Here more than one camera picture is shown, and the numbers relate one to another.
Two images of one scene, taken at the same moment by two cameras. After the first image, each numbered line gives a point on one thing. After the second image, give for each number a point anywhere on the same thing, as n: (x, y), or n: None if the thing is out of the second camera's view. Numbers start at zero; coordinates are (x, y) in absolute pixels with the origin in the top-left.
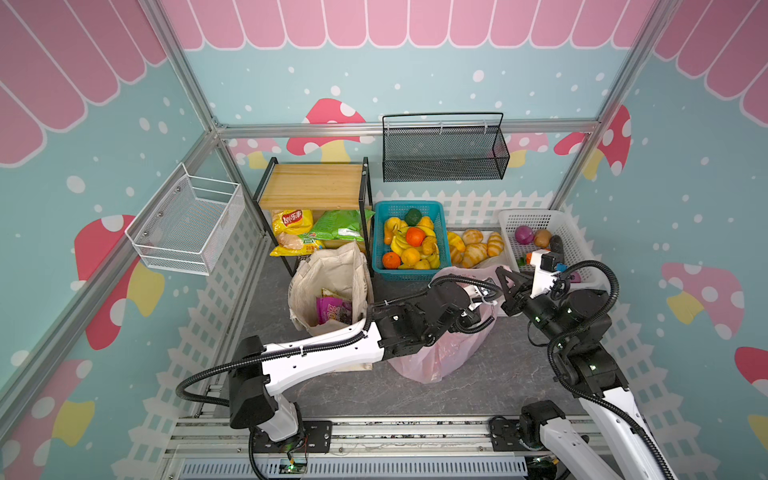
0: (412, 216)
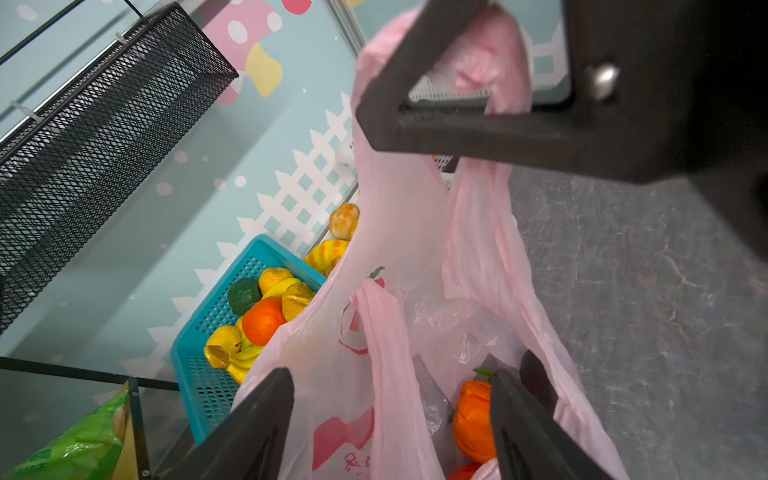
0: (243, 293)
